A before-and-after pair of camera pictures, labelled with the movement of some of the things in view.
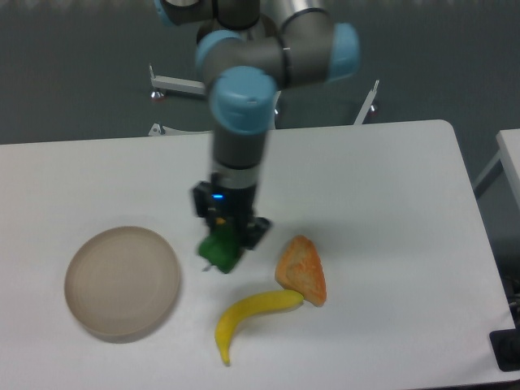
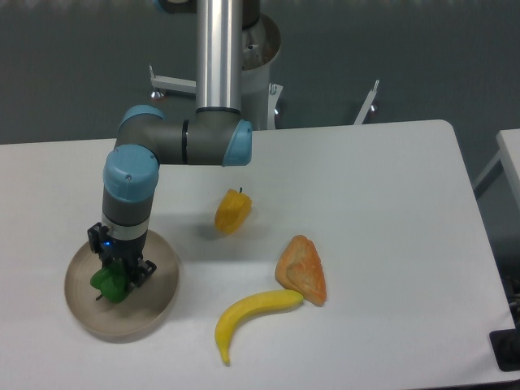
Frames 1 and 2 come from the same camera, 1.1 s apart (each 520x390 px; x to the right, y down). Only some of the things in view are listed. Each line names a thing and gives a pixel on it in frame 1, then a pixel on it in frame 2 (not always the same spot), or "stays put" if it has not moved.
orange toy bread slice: [300, 270] stays put
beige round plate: [122, 283] stays put
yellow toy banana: [249, 306] stays put
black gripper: [230, 206] → [110, 249]
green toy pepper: [221, 249] → [111, 280]
